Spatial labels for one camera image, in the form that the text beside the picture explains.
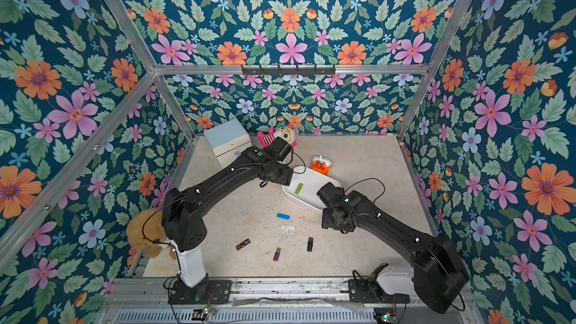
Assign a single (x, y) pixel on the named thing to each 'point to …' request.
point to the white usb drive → (286, 227)
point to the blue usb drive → (284, 217)
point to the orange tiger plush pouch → (321, 163)
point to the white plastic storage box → (304, 184)
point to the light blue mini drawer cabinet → (229, 141)
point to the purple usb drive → (277, 254)
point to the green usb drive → (298, 188)
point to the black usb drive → (310, 244)
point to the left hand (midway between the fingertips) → (286, 174)
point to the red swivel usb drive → (242, 244)
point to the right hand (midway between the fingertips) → (332, 222)
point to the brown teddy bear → (145, 231)
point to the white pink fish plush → (287, 133)
